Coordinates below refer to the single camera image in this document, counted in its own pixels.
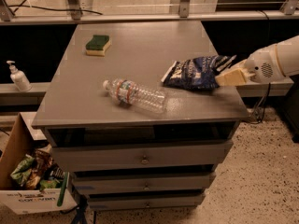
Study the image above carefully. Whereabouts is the brown snack bag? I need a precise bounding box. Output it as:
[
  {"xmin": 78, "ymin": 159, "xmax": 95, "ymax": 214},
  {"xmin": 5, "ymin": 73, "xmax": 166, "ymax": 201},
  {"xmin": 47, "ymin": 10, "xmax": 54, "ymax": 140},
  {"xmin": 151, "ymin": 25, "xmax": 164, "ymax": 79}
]
[{"xmin": 25, "ymin": 149, "xmax": 53, "ymax": 190}]

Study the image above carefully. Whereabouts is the cardboard box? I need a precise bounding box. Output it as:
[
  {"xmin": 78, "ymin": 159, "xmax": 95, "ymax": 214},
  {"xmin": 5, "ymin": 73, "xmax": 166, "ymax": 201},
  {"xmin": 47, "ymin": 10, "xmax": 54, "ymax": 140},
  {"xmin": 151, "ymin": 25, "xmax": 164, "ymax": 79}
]
[{"xmin": 0, "ymin": 112, "xmax": 78, "ymax": 215}]

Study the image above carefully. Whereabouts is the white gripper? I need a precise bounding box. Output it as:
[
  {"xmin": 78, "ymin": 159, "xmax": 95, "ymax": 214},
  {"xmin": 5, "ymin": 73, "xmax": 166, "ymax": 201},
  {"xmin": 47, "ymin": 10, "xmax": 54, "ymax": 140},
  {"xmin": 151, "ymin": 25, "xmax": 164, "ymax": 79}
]
[{"xmin": 215, "ymin": 44, "xmax": 285, "ymax": 86}]

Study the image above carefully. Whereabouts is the drawer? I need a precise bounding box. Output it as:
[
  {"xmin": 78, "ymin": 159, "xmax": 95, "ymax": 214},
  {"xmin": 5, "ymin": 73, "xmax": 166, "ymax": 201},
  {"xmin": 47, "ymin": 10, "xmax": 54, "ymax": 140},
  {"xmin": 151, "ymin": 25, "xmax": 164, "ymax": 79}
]
[
  {"xmin": 88, "ymin": 190, "xmax": 205, "ymax": 211},
  {"xmin": 73, "ymin": 172, "xmax": 216, "ymax": 195},
  {"xmin": 52, "ymin": 140, "xmax": 233, "ymax": 172}
]

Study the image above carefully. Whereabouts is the green yellow sponge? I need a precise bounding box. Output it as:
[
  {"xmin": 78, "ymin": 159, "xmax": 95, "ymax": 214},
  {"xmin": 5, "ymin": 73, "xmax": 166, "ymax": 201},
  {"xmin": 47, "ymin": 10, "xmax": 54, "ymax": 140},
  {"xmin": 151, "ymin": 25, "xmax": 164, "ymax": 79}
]
[{"xmin": 85, "ymin": 35, "xmax": 111, "ymax": 56}]

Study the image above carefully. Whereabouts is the middle drawer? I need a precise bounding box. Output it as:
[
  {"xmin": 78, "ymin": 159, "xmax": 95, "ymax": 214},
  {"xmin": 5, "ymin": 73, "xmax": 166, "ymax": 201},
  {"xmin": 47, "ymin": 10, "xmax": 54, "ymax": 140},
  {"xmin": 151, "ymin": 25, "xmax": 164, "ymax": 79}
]
[{"xmin": 73, "ymin": 172, "xmax": 216, "ymax": 195}]

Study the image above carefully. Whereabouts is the green snack bag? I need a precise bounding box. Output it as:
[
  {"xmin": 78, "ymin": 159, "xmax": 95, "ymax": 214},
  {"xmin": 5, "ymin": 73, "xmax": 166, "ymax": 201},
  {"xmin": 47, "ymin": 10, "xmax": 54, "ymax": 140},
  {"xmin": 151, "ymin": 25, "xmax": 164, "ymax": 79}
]
[{"xmin": 10, "ymin": 154, "xmax": 35, "ymax": 187}]

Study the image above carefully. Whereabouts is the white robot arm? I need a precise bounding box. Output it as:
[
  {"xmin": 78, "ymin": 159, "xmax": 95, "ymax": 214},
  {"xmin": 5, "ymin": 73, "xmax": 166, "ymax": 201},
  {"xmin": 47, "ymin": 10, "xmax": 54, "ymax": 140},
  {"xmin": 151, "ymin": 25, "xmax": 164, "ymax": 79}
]
[{"xmin": 215, "ymin": 35, "xmax": 299, "ymax": 86}]

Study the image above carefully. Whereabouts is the black cable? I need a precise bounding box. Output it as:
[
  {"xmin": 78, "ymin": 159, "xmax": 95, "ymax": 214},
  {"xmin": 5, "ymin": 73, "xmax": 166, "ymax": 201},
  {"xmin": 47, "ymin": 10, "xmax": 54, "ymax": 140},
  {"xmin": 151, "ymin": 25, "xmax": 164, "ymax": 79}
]
[{"xmin": 8, "ymin": 4, "xmax": 104, "ymax": 16}]

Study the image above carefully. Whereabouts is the white pump dispenser bottle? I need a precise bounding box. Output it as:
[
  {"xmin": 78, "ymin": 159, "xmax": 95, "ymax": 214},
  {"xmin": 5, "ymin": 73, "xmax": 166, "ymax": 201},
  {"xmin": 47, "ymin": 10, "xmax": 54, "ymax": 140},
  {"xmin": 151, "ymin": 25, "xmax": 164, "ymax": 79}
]
[{"xmin": 7, "ymin": 61, "xmax": 32, "ymax": 91}]

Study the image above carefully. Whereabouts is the grey drawer cabinet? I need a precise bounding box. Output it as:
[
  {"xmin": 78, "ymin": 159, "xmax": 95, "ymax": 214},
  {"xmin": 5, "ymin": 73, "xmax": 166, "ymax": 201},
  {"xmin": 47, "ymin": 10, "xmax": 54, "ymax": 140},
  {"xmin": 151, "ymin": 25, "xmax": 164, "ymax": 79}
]
[{"xmin": 33, "ymin": 21, "xmax": 248, "ymax": 202}]

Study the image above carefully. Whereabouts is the top drawer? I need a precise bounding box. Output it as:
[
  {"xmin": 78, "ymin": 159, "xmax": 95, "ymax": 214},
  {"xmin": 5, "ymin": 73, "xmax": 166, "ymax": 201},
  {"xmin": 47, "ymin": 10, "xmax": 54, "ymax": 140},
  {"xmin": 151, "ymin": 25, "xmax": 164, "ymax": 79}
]
[{"xmin": 52, "ymin": 140, "xmax": 233, "ymax": 172}]

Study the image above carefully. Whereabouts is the blue chip bag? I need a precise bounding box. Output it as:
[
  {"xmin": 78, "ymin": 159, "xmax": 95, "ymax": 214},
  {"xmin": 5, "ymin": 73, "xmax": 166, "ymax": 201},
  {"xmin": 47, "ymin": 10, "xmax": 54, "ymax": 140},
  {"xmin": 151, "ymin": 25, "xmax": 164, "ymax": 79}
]
[{"xmin": 161, "ymin": 55, "xmax": 235, "ymax": 90}]

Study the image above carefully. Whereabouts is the green marker pen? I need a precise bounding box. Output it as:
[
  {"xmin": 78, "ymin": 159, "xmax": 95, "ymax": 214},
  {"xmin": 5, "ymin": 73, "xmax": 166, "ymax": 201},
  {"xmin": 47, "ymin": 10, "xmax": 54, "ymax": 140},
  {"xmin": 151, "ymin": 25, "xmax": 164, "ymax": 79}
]
[{"xmin": 57, "ymin": 172, "xmax": 69, "ymax": 207}]

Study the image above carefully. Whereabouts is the bottom drawer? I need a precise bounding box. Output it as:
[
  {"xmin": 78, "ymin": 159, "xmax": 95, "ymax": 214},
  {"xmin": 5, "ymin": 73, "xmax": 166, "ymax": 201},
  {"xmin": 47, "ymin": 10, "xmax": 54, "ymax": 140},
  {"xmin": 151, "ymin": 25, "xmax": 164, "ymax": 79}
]
[{"xmin": 88, "ymin": 190, "xmax": 205, "ymax": 211}]

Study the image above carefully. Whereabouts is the clear plastic water bottle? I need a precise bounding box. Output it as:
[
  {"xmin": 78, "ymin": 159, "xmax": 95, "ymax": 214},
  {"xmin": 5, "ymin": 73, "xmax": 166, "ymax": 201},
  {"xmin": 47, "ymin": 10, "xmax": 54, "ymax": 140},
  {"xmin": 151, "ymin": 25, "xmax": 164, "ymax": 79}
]
[{"xmin": 103, "ymin": 78, "xmax": 166, "ymax": 113}]

